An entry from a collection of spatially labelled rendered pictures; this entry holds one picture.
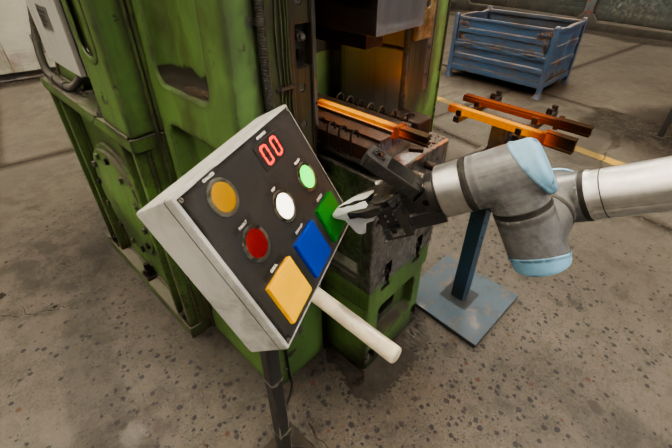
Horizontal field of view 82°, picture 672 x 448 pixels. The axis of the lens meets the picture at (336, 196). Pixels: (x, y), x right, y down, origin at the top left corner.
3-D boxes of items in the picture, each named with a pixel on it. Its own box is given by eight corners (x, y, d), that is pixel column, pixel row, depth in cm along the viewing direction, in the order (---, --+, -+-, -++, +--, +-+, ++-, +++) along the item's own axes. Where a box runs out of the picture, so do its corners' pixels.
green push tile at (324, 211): (348, 219, 80) (330, 190, 77) (336, 241, 75) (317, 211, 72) (340, 221, 81) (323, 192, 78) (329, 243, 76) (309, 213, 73)
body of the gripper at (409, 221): (384, 242, 71) (448, 228, 65) (363, 205, 68) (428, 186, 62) (392, 218, 77) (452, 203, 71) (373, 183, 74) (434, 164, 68)
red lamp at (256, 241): (276, 251, 59) (274, 229, 57) (251, 267, 56) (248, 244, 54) (264, 242, 61) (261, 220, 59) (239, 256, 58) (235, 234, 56)
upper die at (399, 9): (423, 25, 102) (428, -16, 96) (375, 37, 90) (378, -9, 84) (312, 7, 126) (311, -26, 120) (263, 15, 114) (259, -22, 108)
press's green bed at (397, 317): (416, 318, 178) (429, 241, 152) (363, 374, 156) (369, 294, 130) (329, 261, 210) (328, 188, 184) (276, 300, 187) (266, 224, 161)
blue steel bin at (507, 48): (568, 83, 457) (591, 17, 416) (538, 100, 412) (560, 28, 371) (477, 63, 529) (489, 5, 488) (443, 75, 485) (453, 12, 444)
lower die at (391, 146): (409, 146, 122) (412, 121, 117) (368, 170, 110) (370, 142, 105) (315, 111, 146) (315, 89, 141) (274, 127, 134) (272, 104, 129)
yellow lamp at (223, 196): (245, 207, 56) (241, 181, 54) (217, 221, 53) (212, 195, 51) (233, 198, 58) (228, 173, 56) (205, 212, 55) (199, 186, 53)
